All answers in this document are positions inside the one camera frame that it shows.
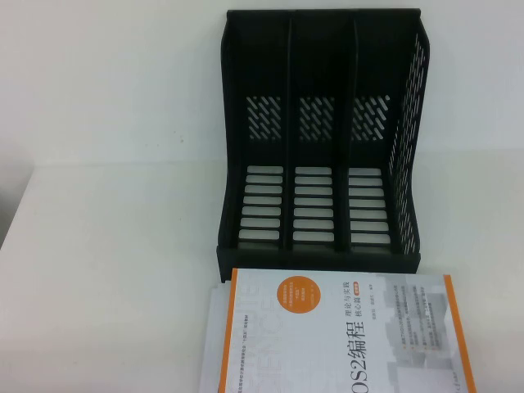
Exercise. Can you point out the white book with orange edges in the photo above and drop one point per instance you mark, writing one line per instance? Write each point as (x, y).
(327, 348)

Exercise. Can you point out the black plastic three-slot book stand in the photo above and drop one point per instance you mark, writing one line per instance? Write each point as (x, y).
(319, 258)

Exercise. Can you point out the plain white book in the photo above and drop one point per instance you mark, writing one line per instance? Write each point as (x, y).
(224, 311)

